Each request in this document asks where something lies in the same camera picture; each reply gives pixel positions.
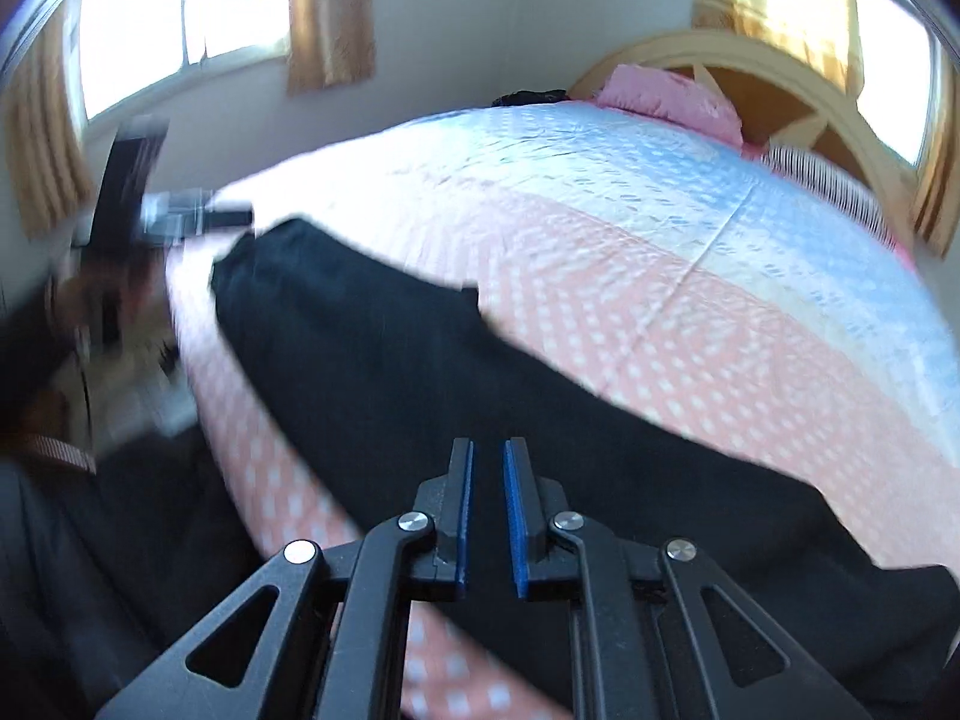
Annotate cream wooden headboard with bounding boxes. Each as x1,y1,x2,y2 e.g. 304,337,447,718
566,30,920,241

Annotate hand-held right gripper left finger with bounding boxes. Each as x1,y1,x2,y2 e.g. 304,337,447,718
94,436,476,720

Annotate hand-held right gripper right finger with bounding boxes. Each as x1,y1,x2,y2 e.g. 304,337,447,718
502,436,875,720

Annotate bed with dotted sheet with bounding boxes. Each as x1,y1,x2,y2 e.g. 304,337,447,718
165,101,960,720

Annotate person's dark clothing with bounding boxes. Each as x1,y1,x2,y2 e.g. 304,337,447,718
0,420,263,720

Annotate striped pillow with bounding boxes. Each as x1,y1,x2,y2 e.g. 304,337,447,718
757,142,901,248

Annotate barred window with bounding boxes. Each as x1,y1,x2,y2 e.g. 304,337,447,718
64,0,293,121

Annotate dark cloth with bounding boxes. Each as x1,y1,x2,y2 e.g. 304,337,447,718
491,88,571,107

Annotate pink pillow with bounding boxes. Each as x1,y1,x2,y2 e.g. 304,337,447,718
596,64,743,147

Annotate black pants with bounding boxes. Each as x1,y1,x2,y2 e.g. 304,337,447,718
210,217,960,720

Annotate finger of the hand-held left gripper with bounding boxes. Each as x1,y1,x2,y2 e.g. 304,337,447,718
206,199,256,230

